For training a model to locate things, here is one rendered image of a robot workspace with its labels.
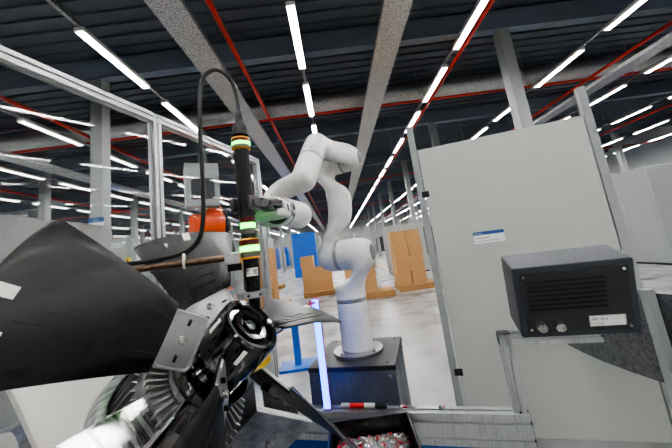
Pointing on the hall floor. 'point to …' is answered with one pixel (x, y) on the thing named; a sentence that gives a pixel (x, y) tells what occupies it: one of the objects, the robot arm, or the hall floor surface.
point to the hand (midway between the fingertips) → (245, 204)
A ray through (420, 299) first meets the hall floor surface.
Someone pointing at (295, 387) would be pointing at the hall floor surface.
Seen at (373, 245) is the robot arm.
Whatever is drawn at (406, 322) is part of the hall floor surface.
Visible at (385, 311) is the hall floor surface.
